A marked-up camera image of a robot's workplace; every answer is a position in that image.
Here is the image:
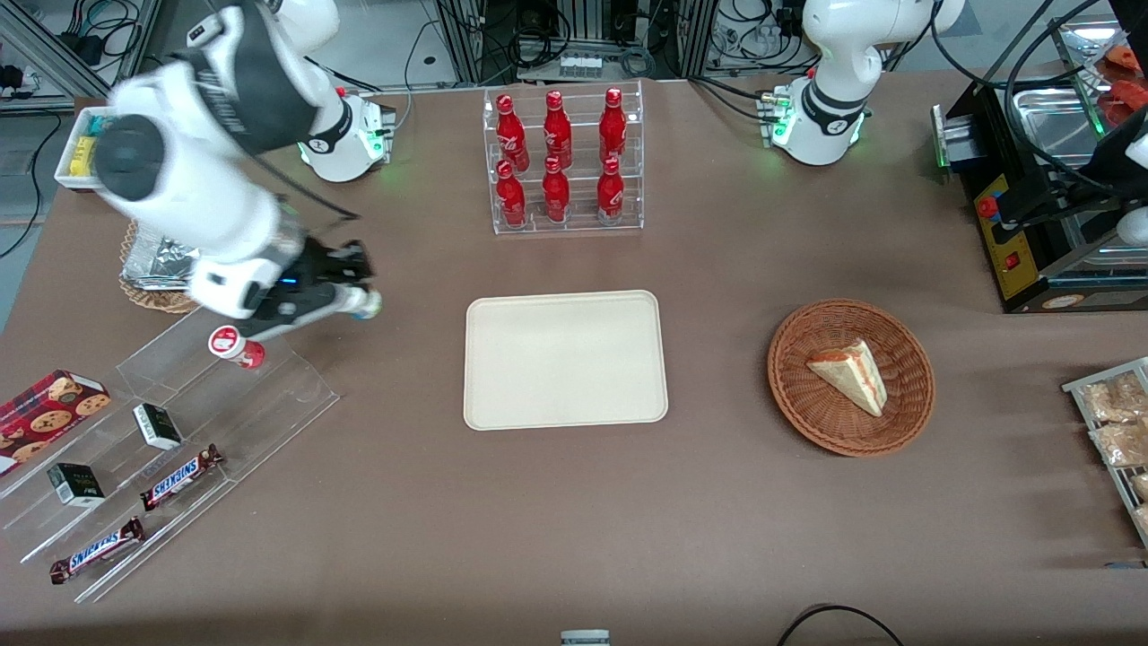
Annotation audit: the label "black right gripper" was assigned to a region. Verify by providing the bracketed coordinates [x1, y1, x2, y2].
[269, 240, 374, 338]

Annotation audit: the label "steel tray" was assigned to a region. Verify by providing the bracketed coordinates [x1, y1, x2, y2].
[1012, 88, 1109, 171]

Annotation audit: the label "beige plastic tray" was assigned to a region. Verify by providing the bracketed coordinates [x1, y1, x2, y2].
[463, 290, 670, 432]

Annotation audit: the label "white snack tray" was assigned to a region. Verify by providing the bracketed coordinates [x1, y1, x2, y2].
[54, 106, 117, 192]

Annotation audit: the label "black machine with yellow panel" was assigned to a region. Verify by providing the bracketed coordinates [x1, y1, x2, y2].
[931, 81, 1148, 315]

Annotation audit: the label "red-lidded yogurt cup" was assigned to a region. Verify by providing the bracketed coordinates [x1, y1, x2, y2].
[208, 325, 266, 371]

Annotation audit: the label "clear acrylic stepped stand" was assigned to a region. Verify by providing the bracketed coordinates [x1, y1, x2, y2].
[0, 305, 342, 604]

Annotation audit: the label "red food packet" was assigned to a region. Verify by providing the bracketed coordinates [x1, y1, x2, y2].
[1101, 45, 1148, 128]

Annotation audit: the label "small tan wicker basket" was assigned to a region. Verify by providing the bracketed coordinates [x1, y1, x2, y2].
[119, 220, 203, 315]

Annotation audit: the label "silver foil packets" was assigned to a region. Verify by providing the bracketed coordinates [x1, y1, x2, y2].
[121, 235, 200, 292]

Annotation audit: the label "red cola bottle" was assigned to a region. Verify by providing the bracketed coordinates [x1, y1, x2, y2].
[596, 156, 625, 222]
[599, 87, 628, 167]
[496, 160, 527, 228]
[542, 156, 571, 223]
[496, 93, 530, 173]
[543, 90, 573, 171]

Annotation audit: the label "clear bag of crackers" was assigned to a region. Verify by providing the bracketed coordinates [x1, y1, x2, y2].
[1090, 420, 1148, 467]
[1081, 372, 1148, 423]

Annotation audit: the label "small black box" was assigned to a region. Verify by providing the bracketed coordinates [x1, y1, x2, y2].
[47, 462, 106, 509]
[133, 403, 184, 451]

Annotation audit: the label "brown snickers bar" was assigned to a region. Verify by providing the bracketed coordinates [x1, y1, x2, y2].
[49, 517, 146, 585]
[140, 444, 225, 512]

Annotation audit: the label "wrapped triangle sandwich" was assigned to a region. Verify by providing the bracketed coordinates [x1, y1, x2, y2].
[804, 338, 889, 418]

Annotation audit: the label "clear acrylic bottle rack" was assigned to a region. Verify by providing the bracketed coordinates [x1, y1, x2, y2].
[483, 79, 645, 236]

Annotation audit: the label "large brown wicker basket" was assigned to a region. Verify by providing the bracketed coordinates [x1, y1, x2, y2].
[767, 299, 936, 458]

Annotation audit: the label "red cookie box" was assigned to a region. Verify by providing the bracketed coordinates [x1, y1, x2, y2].
[0, 370, 112, 476]

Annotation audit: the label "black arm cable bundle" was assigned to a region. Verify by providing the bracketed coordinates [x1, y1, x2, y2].
[931, 0, 1131, 203]

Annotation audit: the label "aluminium frame rack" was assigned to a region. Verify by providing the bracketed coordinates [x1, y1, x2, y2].
[433, 0, 718, 86]

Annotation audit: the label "black cable loop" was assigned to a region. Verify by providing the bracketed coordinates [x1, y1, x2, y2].
[776, 605, 907, 646]

